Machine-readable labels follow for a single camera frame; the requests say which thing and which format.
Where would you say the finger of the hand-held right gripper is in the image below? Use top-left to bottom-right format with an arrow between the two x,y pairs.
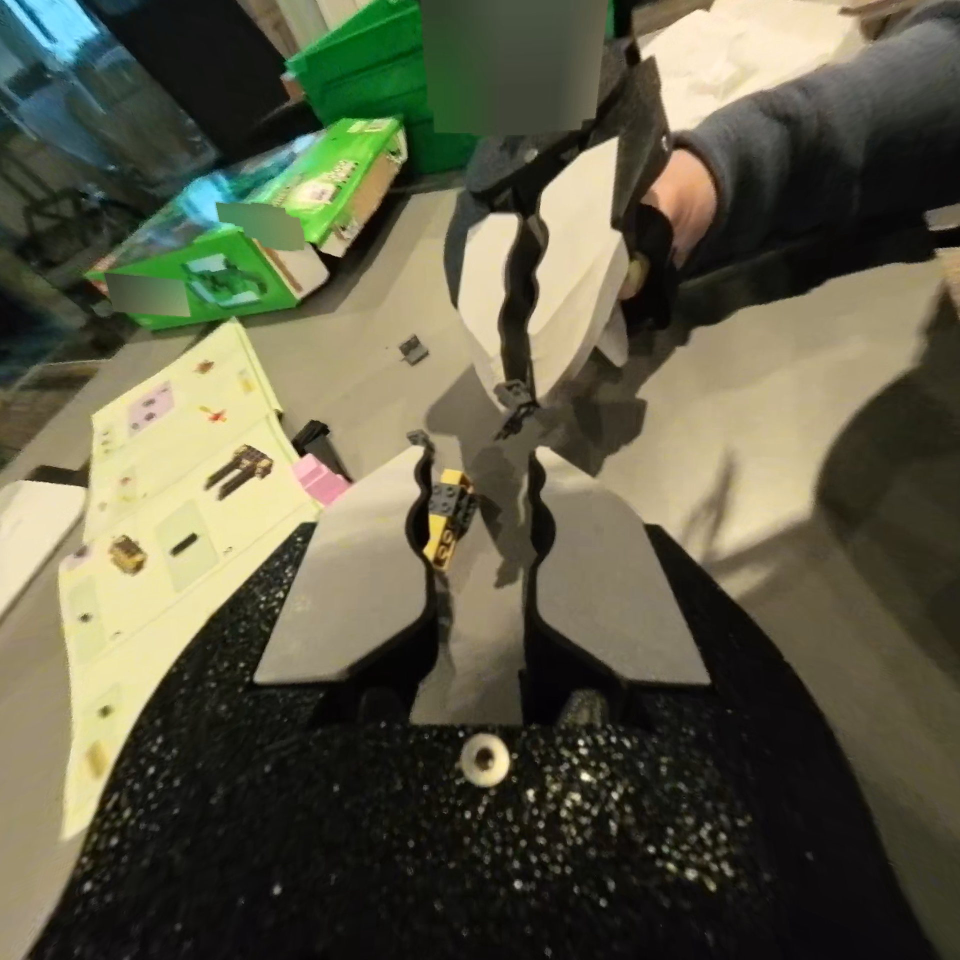
521,137 -> 631,402
455,211 -> 528,400

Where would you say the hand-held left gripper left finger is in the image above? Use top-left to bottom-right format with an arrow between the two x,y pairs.
253,442 -> 441,686

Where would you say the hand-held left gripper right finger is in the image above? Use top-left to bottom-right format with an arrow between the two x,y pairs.
521,448 -> 712,687

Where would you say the yellow and black brick assembly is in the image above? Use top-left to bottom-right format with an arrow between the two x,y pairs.
422,468 -> 478,576

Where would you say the dark grey bracket plate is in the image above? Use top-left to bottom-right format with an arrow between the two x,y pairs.
493,380 -> 543,441

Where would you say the dark grey bracket brick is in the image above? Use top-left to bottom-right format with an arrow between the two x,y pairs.
429,480 -> 480,538

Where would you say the person's right forearm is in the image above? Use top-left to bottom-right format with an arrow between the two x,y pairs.
671,0 -> 960,282

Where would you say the grey desk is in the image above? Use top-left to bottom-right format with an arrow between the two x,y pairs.
0,168 -> 960,960

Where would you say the person's right hand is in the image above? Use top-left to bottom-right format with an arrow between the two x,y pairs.
643,148 -> 720,270

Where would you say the pink brick pig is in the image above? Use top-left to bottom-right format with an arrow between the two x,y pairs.
292,453 -> 353,508

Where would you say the white paper sheet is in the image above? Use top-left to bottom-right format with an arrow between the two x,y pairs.
636,0 -> 905,110

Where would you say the black tall brick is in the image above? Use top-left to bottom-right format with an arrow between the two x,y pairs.
291,420 -> 351,481

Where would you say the pale yellow instruction booklet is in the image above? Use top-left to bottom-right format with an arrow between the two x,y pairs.
58,318 -> 325,841

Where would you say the green toy box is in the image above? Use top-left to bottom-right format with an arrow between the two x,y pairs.
84,171 -> 331,333
246,116 -> 411,261

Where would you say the green plastic crate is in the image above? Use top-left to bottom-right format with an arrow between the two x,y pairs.
283,0 -> 627,175

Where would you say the white flat box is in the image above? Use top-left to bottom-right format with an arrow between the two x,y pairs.
0,480 -> 88,620

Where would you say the black panel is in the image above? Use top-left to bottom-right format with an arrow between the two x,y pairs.
90,0 -> 320,165

